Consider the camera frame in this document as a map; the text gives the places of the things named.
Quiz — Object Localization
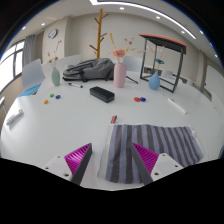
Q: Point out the window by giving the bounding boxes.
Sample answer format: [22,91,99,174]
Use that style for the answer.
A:
[0,39,26,93]

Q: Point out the grey curtain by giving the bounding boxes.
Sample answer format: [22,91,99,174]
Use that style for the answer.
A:
[22,33,37,68]

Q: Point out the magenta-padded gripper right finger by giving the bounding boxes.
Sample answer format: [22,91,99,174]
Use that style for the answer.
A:
[130,142,185,186]

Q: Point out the pink vase with flowers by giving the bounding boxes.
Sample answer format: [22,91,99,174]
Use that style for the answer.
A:
[108,32,138,89]

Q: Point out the white whiteboard eraser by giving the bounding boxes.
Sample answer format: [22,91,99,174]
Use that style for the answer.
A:
[166,97,187,115]

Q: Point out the green vase with dried flowers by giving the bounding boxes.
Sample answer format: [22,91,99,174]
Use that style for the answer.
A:
[47,40,63,87]

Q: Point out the white chair with blue seat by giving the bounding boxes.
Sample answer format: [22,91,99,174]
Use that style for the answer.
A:
[17,58,46,98]

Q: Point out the wooden coat rack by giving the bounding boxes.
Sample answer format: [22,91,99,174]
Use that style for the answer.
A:
[88,7,110,60]

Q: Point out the black pen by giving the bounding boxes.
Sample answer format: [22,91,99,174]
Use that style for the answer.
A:
[125,75,139,85]

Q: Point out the white remote control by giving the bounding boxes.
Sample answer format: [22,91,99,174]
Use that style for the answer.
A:
[5,108,25,127]

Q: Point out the round wall clock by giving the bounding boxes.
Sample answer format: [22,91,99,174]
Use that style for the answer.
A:
[47,28,59,40]

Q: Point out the blue vase with dried flowers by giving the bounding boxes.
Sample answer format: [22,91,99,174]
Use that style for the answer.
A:
[143,44,166,91]

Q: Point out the black frame orange top stand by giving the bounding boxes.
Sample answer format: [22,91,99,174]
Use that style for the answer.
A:
[138,32,188,94]

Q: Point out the grey backpack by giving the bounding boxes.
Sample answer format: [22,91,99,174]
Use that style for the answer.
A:
[62,57,116,83]

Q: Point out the ceiling spot lights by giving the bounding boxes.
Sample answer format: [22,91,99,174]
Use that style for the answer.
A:
[20,5,215,48]

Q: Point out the black and white marker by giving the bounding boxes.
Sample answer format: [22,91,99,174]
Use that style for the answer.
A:
[67,82,84,89]

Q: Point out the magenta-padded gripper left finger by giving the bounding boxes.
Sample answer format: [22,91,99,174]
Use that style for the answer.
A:
[42,142,93,186]

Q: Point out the curved ceiling light strip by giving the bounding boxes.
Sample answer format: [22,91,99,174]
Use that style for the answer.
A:
[88,0,198,41]

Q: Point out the grey purple striped towel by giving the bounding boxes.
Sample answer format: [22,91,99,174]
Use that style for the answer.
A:
[97,123,205,185]

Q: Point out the black rectangular case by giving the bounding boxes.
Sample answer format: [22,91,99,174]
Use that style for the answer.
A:
[89,86,116,104]

